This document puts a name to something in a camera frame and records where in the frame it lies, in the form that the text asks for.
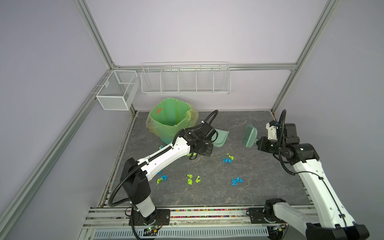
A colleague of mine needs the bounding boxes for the yellow-green plastic bin liner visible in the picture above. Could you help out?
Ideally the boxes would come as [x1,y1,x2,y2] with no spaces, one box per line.
[145,97,200,139]

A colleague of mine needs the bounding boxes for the green scraps front centre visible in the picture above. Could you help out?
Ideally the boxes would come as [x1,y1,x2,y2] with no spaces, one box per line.
[187,175,201,185]

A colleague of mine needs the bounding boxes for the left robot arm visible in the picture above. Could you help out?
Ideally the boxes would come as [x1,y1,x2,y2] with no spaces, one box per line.
[108,110,219,225]

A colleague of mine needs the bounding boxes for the white vented cable duct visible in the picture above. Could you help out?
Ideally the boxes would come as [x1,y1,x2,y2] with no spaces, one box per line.
[93,226,269,240]

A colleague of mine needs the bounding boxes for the blue green scraps centre right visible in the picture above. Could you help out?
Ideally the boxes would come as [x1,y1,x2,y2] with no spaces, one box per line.
[223,153,234,163]

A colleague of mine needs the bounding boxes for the small white mesh basket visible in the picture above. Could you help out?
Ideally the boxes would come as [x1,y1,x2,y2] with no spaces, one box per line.
[96,70,140,111]

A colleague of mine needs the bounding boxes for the blue green scraps front left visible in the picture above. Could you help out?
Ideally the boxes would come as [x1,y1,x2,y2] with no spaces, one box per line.
[156,171,168,185]

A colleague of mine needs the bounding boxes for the mint green hand brush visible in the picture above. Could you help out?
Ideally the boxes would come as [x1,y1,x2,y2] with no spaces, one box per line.
[242,124,258,148]

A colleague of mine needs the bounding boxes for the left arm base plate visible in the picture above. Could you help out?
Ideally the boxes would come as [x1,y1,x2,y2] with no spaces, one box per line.
[129,209,171,226]

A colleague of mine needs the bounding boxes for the long white wire basket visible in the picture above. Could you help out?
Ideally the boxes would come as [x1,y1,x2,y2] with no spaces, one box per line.
[141,62,232,95]

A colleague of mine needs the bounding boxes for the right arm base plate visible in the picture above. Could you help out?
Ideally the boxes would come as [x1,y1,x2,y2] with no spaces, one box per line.
[246,207,285,224]

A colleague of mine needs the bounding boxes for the aluminium front rail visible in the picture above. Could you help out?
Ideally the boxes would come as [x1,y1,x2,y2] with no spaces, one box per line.
[83,205,337,229]

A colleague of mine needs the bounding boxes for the mint green dustpan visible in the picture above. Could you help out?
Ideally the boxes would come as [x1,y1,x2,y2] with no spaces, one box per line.
[213,129,229,148]

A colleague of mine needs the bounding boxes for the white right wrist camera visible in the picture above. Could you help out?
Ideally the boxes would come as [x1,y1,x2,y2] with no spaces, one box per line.
[266,121,278,140]

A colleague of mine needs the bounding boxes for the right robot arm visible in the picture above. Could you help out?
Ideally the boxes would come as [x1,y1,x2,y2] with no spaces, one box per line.
[256,110,370,240]

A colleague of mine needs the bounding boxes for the blue scraps front right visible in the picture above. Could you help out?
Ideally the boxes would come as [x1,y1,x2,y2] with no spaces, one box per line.
[232,177,243,186]

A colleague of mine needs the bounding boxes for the aluminium frame profiles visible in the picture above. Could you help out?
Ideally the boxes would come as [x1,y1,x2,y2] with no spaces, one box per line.
[1,1,340,240]

